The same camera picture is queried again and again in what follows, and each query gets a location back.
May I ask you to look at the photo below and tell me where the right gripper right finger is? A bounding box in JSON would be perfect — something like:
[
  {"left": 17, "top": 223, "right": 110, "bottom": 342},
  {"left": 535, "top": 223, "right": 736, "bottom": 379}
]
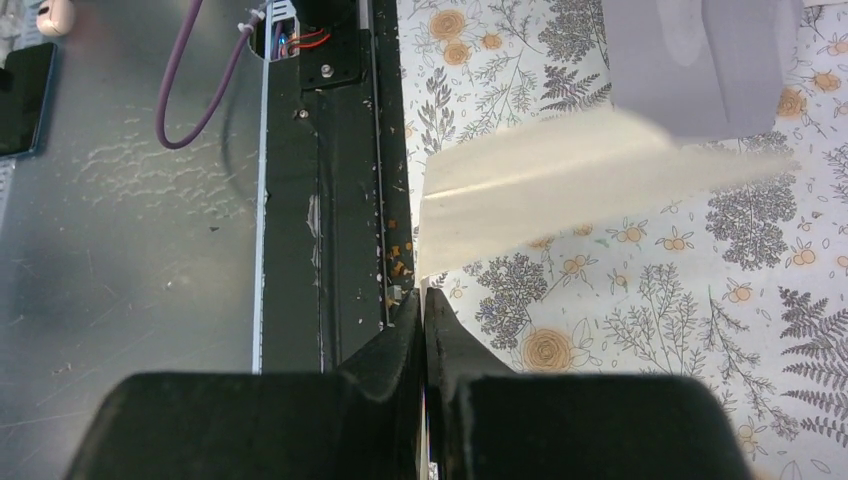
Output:
[{"left": 423, "top": 289, "right": 752, "bottom": 479}]

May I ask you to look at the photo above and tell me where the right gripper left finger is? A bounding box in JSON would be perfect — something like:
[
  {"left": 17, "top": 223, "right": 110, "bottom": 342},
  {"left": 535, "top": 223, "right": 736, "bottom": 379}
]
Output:
[{"left": 67, "top": 292, "right": 424, "bottom": 479}]

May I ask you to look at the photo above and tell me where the floral patterned table mat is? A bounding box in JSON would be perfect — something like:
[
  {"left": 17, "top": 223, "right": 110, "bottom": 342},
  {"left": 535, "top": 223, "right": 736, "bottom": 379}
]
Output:
[{"left": 398, "top": 1, "right": 847, "bottom": 479}]

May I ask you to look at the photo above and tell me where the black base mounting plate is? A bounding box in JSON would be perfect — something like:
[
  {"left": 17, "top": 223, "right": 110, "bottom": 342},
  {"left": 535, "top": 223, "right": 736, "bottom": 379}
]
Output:
[{"left": 261, "top": 1, "right": 413, "bottom": 373}]

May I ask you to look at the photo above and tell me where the black smartphone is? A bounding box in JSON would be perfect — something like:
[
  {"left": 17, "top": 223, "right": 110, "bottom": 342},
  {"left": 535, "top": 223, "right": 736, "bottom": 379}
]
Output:
[{"left": 1, "top": 42, "right": 58, "bottom": 160}]

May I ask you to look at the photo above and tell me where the white earbuds case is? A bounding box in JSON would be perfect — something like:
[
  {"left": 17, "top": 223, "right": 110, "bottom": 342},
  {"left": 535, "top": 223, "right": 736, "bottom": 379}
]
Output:
[{"left": 36, "top": 0, "right": 75, "bottom": 37}]

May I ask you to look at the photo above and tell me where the white slotted cable duct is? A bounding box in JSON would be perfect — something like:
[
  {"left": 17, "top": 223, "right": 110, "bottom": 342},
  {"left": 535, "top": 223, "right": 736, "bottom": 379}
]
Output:
[{"left": 251, "top": 0, "right": 296, "bottom": 374}]

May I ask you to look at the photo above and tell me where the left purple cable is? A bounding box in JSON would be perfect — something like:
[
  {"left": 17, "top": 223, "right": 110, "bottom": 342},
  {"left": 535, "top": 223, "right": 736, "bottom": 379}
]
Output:
[{"left": 154, "top": 0, "right": 266, "bottom": 151}]

